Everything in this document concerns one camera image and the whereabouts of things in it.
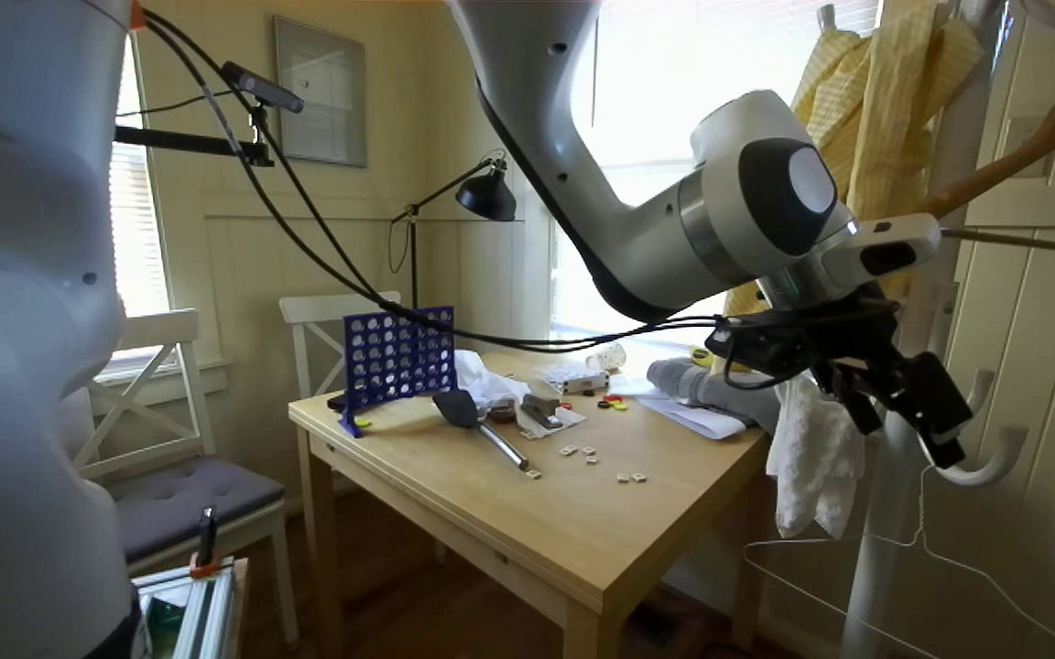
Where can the black camera on boom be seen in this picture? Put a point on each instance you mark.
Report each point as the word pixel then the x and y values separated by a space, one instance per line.
pixel 262 85

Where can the grey folded towel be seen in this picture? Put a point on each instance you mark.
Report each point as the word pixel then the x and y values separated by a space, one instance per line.
pixel 723 393

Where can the narrow white window blind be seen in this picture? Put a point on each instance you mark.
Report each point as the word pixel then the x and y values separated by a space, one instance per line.
pixel 137 233

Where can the black floor lamp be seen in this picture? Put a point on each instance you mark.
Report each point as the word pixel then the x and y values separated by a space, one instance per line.
pixel 490 197

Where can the grey stapler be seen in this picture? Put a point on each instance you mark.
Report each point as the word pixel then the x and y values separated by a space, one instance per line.
pixel 540 408

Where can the grey seat cushion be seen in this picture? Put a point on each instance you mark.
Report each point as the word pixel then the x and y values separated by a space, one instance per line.
pixel 184 499

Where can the grey framed wall picture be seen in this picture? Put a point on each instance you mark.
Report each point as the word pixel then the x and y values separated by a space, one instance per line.
pixel 320 94

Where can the yellow game disc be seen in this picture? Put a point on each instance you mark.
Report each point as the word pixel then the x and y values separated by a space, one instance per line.
pixel 620 397

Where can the wide white window blind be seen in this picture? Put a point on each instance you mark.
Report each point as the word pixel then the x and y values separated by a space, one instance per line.
pixel 662 75

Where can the white framed box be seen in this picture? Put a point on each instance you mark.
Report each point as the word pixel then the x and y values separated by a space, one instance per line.
pixel 184 611

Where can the cream panelled door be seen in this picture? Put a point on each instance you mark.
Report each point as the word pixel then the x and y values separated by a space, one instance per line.
pixel 1052 368

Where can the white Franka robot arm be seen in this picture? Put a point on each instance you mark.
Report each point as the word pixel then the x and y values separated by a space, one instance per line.
pixel 648 233

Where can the light wooden table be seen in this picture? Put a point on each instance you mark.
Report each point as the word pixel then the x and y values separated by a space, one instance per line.
pixel 575 537

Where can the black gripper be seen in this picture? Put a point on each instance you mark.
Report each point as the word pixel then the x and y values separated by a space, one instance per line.
pixel 913 388

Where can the white cross-back chair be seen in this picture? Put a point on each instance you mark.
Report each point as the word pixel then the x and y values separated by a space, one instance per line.
pixel 148 330

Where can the white hanging cloth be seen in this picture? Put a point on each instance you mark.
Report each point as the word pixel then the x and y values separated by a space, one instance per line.
pixel 813 471

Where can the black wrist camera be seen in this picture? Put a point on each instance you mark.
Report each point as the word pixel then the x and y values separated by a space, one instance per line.
pixel 807 335

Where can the white patterned cup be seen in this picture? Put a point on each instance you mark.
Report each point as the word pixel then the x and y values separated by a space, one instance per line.
pixel 607 357

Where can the red game disc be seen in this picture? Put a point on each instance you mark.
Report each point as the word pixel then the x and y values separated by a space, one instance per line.
pixel 607 399

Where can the blue connect four grid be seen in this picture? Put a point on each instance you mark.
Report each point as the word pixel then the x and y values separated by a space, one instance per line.
pixel 402 354

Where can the white coat rack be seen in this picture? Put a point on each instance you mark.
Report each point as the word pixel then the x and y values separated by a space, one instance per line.
pixel 886 562

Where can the white plain chair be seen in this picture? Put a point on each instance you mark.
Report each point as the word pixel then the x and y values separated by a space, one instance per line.
pixel 330 304

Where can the yellow shirt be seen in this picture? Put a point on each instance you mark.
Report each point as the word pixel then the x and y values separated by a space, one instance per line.
pixel 894 111

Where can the white paper sheet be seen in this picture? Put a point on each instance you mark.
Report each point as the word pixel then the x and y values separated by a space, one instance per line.
pixel 703 423

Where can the black marker red collar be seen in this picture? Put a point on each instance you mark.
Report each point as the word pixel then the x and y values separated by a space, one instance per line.
pixel 205 545

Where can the white plastic bag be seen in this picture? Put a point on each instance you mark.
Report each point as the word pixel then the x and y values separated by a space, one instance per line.
pixel 483 381

